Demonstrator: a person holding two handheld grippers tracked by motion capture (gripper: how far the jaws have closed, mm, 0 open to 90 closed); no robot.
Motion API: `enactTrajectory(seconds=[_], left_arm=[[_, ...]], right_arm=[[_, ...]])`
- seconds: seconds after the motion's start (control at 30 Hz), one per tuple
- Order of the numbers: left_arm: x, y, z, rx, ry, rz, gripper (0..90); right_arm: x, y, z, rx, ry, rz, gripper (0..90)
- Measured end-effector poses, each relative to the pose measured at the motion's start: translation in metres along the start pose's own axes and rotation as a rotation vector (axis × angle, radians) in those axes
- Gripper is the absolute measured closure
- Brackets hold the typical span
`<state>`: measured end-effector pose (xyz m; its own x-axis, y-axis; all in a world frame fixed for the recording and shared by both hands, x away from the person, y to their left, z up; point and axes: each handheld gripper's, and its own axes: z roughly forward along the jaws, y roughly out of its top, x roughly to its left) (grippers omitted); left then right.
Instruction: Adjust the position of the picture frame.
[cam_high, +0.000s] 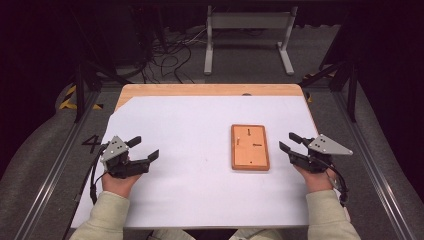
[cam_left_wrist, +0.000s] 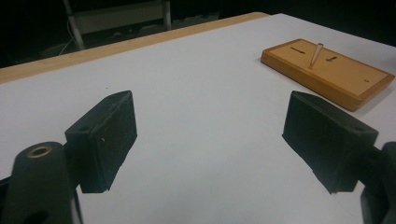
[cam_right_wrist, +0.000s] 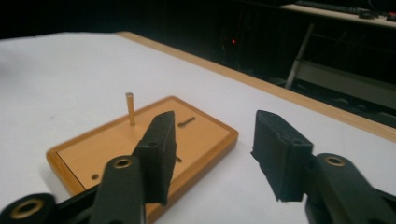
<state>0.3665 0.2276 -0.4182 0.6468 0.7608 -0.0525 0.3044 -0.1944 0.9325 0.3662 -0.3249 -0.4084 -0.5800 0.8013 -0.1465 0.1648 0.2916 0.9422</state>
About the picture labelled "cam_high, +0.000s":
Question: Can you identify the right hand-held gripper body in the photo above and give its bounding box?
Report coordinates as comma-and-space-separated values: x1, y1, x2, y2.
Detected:
288, 133, 354, 174

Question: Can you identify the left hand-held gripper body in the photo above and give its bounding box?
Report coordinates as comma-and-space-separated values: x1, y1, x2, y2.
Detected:
99, 135, 152, 179

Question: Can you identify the wooden picture frame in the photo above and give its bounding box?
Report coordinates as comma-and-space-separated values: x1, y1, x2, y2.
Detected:
230, 123, 271, 172

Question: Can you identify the person's right hand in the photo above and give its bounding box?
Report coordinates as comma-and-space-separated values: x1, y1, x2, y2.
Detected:
293, 164, 338, 194

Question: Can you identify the person's left hand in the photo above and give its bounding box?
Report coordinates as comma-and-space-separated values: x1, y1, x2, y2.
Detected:
101, 171, 143, 199

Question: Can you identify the white paper sheet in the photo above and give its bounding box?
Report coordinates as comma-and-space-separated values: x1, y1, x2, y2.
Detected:
70, 95, 319, 230

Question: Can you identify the black metal stand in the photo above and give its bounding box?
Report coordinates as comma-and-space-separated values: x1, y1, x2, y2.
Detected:
299, 59, 360, 123
71, 59, 132, 123

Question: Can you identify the yellow black hazard tape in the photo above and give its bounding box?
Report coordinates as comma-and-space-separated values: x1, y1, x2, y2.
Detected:
58, 84, 104, 111

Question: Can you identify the wooden table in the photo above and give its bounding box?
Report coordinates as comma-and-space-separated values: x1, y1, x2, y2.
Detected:
114, 83, 318, 133

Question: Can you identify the grey metal stand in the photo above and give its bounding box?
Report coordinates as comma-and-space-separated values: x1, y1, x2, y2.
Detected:
203, 4, 299, 76

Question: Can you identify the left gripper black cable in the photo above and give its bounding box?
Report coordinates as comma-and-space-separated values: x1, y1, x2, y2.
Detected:
88, 142, 112, 206

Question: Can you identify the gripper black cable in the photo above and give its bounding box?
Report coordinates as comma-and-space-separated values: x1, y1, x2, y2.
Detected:
328, 162, 350, 206
88, 142, 112, 206

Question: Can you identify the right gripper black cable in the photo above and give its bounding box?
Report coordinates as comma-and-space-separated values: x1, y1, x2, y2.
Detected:
328, 162, 350, 206

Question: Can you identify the aluminium floor rail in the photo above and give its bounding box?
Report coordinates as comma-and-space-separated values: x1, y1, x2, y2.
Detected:
332, 90, 416, 240
13, 90, 102, 240

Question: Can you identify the tangle of black floor cables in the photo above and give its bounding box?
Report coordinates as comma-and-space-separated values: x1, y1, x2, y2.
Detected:
139, 36, 202, 85

